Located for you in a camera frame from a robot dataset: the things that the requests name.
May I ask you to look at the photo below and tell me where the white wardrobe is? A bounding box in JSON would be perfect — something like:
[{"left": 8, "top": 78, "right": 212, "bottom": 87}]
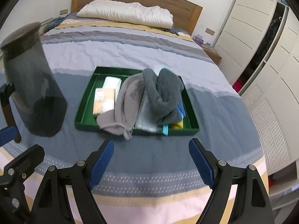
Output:
[{"left": 214, "top": 0, "right": 298, "bottom": 217}]

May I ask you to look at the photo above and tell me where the green tray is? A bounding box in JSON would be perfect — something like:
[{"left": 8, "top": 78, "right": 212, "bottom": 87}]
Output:
[{"left": 74, "top": 66, "right": 200, "bottom": 136}]

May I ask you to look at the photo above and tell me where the clear blue plastic roll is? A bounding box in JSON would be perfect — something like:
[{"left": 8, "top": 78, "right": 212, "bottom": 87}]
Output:
[{"left": 135, "top": 67, "right": 169, "bottom": 136}]

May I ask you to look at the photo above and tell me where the dark teal fluffy towel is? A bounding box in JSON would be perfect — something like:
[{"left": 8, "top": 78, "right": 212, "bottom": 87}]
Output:
[{"left": 142, "top": 68, "right": 186, "bottom": 125}]

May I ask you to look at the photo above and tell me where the purple tissue box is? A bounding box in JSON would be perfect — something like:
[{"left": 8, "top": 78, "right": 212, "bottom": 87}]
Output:
[{"left": 193, "top": 34, "right": 204, "bottom": 45}]

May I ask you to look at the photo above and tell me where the white pillow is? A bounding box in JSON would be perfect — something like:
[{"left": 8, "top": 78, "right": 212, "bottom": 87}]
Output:
[{"left": 76, "top": 0, "right": 174, "bottom": 29}]

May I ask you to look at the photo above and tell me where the grey fleece cloth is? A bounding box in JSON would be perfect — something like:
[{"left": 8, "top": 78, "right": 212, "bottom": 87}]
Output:
[{"left": 96, "top": 73, "right": 144, "bottom": 140}]

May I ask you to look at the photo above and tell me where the tissue pack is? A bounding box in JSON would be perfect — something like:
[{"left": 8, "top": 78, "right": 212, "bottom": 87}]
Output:
[{"left": 93, "top": 88, "right": 115, "bottom": 116}]

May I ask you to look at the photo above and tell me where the teal blanket on nightstand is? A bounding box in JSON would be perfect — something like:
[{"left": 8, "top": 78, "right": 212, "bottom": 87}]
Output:
[{"left": 44, "top": 17, "right": 65, "bottom": 33}]

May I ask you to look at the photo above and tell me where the white cloth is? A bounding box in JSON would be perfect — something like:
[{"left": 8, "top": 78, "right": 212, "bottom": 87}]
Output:
[{"left": 102, "top": 76, "right": 122, "bottom": 91}]

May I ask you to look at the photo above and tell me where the yellow towel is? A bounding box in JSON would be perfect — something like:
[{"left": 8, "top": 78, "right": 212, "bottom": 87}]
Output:
[{"left": 168, "top": 120, "right": 184, "bottom": 130}]

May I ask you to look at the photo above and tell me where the right wooden nightstand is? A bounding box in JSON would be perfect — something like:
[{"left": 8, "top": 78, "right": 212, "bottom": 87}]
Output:
[{"left": 201, "top": 45, "right": 222, "bottom": 65}]

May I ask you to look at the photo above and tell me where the wooden headboard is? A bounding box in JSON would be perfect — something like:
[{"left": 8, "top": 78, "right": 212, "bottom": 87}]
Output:
[{"left": 71, "top": 0, "right": 203, "bottom": 35}]

